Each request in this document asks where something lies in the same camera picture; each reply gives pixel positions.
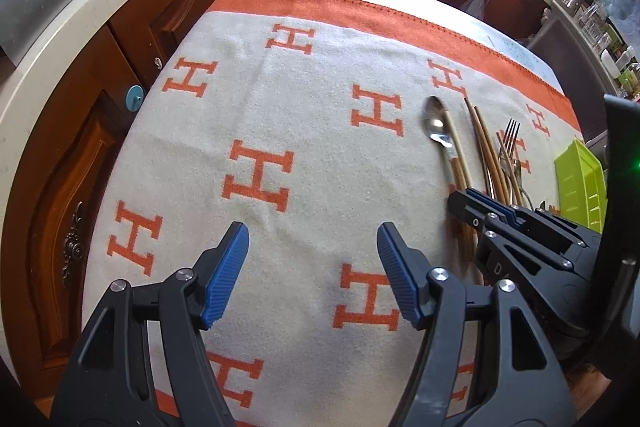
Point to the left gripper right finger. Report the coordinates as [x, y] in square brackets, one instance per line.
[411, 276]

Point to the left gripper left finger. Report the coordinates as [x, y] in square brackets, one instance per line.
[218, 270]

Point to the brown wooden chopstick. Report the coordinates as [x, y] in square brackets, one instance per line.
[483, 156]
[502, 192]

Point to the spoon with wooden handle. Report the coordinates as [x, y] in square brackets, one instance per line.
[436, 123]

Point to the green plastic utensil tray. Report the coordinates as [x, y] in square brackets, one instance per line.
[581, 186]

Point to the silver fork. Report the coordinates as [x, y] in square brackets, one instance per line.
[511, 165]

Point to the white orange H blanket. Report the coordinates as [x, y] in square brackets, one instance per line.
[302, 119]

